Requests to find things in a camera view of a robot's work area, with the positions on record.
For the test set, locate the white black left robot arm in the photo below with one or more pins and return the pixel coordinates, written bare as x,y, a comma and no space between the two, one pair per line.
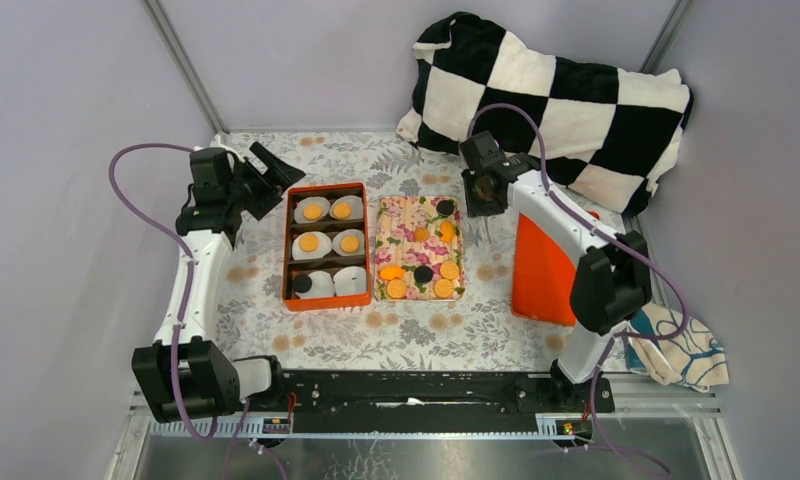
183,374

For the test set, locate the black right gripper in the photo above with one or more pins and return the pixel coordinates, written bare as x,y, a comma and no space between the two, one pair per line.
474,208

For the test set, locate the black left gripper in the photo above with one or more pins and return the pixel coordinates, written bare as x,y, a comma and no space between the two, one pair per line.
271,182

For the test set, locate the round tan biscuit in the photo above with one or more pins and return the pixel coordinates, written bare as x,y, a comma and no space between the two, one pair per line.
449,270
396,288
312,212
341,210
308,242
350,244
443,288

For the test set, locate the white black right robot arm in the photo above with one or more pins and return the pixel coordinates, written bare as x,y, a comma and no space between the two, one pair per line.
611,282

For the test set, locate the white paper cupcake liner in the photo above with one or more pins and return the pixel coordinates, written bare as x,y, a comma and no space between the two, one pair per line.
321,252
337,238
298,218
351,280
356,203
323,286

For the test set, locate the black sandwich cookie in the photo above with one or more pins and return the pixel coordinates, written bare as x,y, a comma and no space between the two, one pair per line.
423,274
301,284
445,208

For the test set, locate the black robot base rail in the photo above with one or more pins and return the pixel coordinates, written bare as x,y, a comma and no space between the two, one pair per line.
409,402

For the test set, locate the round swirl butter cookie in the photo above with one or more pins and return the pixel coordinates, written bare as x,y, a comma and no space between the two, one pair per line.
421,234

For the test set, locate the floral table mat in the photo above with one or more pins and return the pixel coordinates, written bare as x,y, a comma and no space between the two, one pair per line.
475,332

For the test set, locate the blue cream patterned cloth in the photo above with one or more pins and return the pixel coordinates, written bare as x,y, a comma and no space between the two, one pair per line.
694,359

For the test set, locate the floral cookie tray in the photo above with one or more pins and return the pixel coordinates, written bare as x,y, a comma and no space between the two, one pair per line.
396,219

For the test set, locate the orange fish shaped cookie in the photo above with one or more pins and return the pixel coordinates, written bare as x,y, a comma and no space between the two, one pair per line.
447,232
392,272

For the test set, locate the orange compartment cookie box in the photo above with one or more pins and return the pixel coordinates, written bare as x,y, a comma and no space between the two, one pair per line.
332,262

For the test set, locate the orange box lid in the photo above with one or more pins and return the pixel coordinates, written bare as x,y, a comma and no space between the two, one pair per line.
542,277

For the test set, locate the black white checkered pillow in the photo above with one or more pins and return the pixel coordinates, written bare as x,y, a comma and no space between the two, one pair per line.
606,133

